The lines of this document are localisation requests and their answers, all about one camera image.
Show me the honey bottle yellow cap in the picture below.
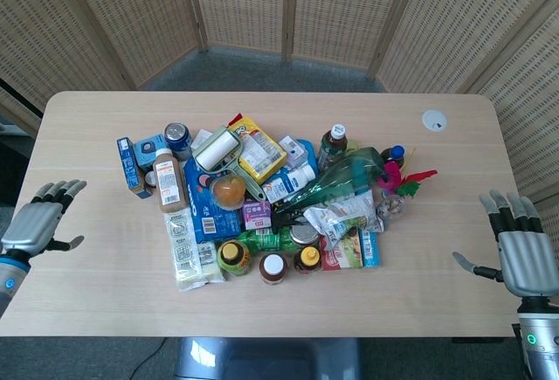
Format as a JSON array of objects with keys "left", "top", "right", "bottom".
[{"left": 293, "top": 244, "right": 325, "bottom": 276}]

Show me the white sachet pack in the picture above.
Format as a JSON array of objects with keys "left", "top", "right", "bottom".
[{"left": 162, "top": 206, "right": 226, "bottom": 293}]

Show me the glass jar metal lid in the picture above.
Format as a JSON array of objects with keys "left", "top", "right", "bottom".
[{"left": 288, "top": 223, "right": 322, "bottom": 248}]

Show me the red snack package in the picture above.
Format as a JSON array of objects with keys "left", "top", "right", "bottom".
[{"left": 319, "top": 228, "right": 365, "bottom": 273}]

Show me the green lint roller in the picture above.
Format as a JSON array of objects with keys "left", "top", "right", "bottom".
[{"left": 191, "top": 125, "right": 269, "bottom": 203}]

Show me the white table grommet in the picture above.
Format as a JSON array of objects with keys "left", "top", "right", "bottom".
[{"left": 421, "top": 109, "right": 450, "bottom": 134}]

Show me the brown drink bottle white cap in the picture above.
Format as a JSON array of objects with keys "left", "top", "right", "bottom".
[{"left": 258, "top": 252, "right": 290, "bottom": 287}]

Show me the colourful feather shuttlecock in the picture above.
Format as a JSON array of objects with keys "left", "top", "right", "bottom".
[{"left": 376, "top": 148, "right": 439, "bottom": 200}]

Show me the dark bottle blue cap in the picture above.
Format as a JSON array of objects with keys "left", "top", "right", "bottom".
[{"left": 380, "top": 145, "right": 408, "bottom": 165}]

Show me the small clear jar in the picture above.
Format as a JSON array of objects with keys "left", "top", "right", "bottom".
[{"left": 376, "top": 193, "right": 410, "bottom": 222}]

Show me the clear blue wipes packet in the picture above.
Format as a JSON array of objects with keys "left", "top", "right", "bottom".
[{"left": 277, "top": 135, "right": 318, "bottom": 172}]

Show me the green tea bottle yellow cap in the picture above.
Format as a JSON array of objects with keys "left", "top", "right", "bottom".
[{"left": 216, "top": 239, "right": 255, "bottom": 278}]

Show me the yellow snack bag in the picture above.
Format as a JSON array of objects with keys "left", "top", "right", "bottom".
[{"left": 226, "top": 113, "right": 288, "bottom": 185}]

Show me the black floor cable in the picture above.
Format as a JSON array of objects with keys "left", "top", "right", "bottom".
[{"left": 129, "top": 337, "right": 169, "bottom": 380}]

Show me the blue box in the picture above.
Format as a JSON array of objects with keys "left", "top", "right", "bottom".
[{"left": 115, "top": 136, "right": 155, "bottom": 200}]

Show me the blue soda can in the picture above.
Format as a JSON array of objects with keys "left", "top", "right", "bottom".
[{"left": 163, "top": 122, "right": 194, "bottom": 162}]

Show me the white grey paper packet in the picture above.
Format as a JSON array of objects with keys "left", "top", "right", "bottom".
[{"left": 190, "top": 128, "right": 216, "bottom": 155}]

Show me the woven folding screen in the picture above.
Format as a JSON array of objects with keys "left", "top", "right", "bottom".
[{"left": 0, "top": 0, "right": 559, "bottom": 263}]

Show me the empty green plastic bottle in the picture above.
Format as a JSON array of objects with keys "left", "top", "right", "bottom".
[{"left": 272, "top": 146, "right": 386, "bottom": 216}]

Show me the small purple box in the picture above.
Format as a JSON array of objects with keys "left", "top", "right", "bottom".
[{"left": 241, "top": 199, "right": 273, "bottom": 231}]

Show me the tea bottle white cap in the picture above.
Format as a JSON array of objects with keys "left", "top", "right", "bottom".
[{"left": 315, "top": 123, "right": 349, "bottom": 172}]

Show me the blue block with hole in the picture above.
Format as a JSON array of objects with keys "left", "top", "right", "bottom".
[{"left": 132, "top": 134, "right": 169, "bottom": 176}]

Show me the blue snack package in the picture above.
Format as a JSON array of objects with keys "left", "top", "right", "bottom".
[{"left": 183, "top": 156, "right": 245, "bottom": 245}]

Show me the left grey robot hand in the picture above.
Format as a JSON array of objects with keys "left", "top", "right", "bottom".
[{"left": 0, "top": 179, "right": 87, "bottom": 264}]

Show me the crumpled green plastic bottle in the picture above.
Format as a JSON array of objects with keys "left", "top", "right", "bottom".
[{"left": 237, "top": 227, "right": 299, "bottom": 252}]

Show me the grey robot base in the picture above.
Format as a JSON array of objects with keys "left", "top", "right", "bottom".
[{"left": 174, "top": 336, "right": 364, "bottom": 380}]

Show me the white bottle blue label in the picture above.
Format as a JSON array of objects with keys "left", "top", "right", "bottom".
[{"left": 262, "top": 164, "right": 317, "bottom": 204}]

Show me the orange jelly cup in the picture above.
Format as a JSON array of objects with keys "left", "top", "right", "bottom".
[{"left": 210, "top": 175, "right": 247, "bottom": 207}]

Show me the silver foil snack bag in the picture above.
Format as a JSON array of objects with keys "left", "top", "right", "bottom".
[{"left": 302, "top": 189, "right": 386, "bottom": 251}]

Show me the square brown milk tea bottle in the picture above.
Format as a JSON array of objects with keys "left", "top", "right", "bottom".
[{"left": 152, "top": 148, "right": 190, "bottom": 215}]

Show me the black plastic item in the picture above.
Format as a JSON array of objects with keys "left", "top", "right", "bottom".
[{"left": 270, "top": 211, "right": 307, "bottom": 229}]

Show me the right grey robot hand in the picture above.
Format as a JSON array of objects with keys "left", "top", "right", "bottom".
[{"left": 452, "top": 190, "right": 559, "bottom": 299}]

